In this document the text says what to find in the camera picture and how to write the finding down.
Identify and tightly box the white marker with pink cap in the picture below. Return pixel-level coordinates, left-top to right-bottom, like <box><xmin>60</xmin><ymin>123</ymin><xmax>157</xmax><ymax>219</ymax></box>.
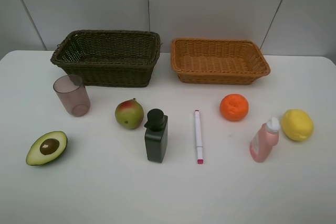
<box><xmin>194</xmin><ymin>110</ymin><xmax>204</xmax><ymax>165</ymax></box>

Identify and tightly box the halved avocado with pit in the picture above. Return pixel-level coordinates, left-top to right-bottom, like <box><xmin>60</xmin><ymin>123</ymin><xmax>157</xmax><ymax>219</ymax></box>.
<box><xmin>26</xmin><ymin>131</ymin><xmax>68</xmax><ymax>166</ymax></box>

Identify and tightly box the orange wicker basket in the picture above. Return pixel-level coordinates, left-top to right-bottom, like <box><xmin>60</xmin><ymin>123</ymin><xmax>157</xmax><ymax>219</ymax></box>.
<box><xmin>171</xmin><ymin>38</ymin><xmax>270</xmax><ymax>85</ymax></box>

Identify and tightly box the pink bottle with white cap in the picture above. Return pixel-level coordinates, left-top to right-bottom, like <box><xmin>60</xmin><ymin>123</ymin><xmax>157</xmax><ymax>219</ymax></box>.
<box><xmin>249</xmin><ymin>117</ymin><xmax>281</xmax><ymax>163</ymax></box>

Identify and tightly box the yellow lemon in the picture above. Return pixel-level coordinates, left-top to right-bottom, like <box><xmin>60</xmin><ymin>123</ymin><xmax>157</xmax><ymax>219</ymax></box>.
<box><xmin>281</xmin><ymin>109</ymin><xmax>314</xmax><ymax>141</ymax></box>

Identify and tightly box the orange tangerine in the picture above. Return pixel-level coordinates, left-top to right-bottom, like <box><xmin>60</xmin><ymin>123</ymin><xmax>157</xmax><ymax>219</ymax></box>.
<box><xmin>219</xmin><ymin>94</ymin><xmax>249</xmax><ymax>122</ymax></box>

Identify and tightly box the red green mango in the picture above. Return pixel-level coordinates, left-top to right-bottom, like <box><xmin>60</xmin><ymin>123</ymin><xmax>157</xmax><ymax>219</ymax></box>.
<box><xmin>115</xmin><ymin>98</ymin><xmax>144</xmax><ymax>130</ymax></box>

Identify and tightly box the dark green pump bottle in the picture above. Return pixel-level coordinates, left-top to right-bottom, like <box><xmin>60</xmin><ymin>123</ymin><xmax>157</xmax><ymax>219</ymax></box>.
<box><xmin>144</xmin><ymin>109</ymin><xmax>168</xmax><ymax>163</ymax></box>

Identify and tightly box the dark brown wicker basket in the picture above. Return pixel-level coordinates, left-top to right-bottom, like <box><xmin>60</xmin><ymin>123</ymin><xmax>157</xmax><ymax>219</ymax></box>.
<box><xmin>50</xmin><ymin>30</ymin><xmax>161</xmax><ymax>88</ymax></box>

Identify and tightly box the translucent pink plastic cup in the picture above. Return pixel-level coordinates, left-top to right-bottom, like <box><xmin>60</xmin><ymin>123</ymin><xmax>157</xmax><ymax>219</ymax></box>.
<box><xmin>53</xmin><ymin>74</ymin><xmax>91</xmax><ymax>117</ymax></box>

